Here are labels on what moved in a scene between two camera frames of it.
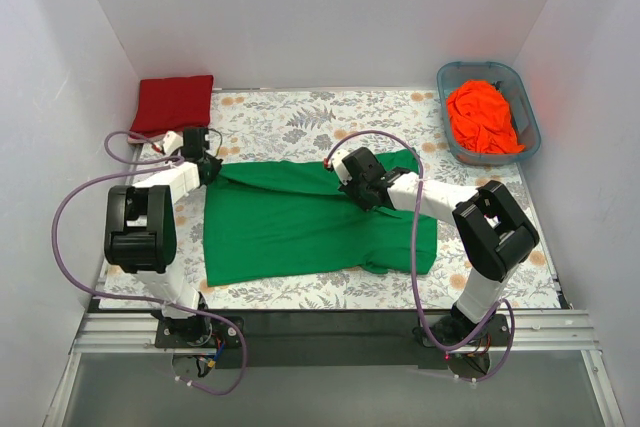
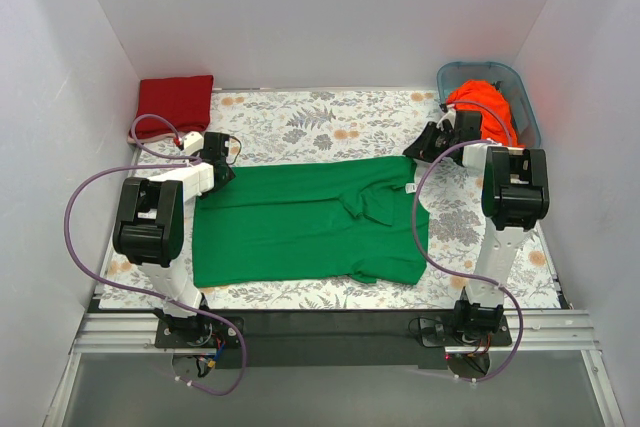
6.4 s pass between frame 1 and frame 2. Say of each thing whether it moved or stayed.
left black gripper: moved
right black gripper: moved
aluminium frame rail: stayed
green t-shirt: stayed
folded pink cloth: stayed
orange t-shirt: stayed
